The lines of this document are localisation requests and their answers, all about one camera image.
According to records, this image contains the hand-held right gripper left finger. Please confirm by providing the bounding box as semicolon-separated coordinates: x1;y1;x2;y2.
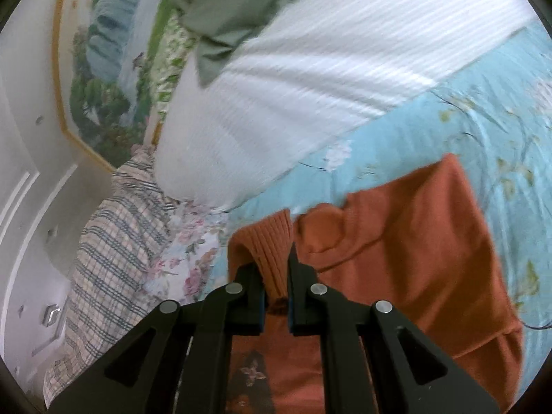
47;263;266;414

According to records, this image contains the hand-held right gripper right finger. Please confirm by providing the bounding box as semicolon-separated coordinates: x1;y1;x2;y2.
287;241;503;414

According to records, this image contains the orange knit sweater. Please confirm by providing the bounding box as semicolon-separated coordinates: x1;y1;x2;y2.
226;153;524;414

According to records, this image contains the white pink floral pillow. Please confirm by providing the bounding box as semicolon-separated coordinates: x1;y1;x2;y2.
144;200;234;305

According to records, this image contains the plaid blanket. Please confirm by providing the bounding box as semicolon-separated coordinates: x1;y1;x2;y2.
43;144;182;410

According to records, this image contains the white striped quilt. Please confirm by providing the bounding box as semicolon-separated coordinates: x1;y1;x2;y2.
153;0;540;214

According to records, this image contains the green floral cloth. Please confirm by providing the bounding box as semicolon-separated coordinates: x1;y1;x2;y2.
153;9;199;121

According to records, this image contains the blue floral bedsheet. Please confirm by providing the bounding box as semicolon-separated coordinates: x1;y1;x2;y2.
200;21;552;333

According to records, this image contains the green pillow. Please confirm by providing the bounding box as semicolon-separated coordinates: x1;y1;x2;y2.
166;0;333;89

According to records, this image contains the framed landscape wall painting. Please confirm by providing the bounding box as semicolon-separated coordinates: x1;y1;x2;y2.
52;0;190;171

